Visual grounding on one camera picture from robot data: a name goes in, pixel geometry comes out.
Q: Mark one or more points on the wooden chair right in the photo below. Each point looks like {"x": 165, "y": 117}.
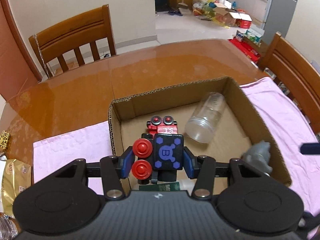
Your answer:
{"x": 297, "y": 74}

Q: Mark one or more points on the red toy block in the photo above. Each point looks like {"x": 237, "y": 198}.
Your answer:
{"x": 165, "y": 125}

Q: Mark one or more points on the cardboard box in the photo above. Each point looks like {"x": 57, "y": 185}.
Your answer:
{"x": 239, "y": 128}

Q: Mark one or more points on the wooden chair left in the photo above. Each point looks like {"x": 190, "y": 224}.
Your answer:
{"x": 72, "y": 33}

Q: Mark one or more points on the black blue toy block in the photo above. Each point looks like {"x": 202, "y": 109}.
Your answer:
{"x": 159, "y": 158}

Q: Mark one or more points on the pink table cloth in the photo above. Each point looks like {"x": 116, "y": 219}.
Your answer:
{"x": 285, "y": 122}

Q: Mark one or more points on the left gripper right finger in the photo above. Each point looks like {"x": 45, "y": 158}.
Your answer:
{"x": 202, "y": 169}

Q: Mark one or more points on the clear plastic jar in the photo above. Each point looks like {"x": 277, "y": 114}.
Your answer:
{"x": 203, "y": 122}

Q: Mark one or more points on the white medical container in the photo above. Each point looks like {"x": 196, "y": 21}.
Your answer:
{"x": 173, "y": 186}

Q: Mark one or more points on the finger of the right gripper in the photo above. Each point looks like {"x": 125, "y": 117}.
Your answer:
{"x": 310, "y": 148}

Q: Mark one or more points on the wooden chair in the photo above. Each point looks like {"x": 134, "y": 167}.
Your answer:
{"x": 72, "y": 33}
{"x": 297, "y": 74}

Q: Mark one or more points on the grey cat figurine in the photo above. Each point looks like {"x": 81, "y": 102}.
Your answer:
{"x": 259, "y": 156}

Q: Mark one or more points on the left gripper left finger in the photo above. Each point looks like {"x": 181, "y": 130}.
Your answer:
{"x": 113, "y": 169}

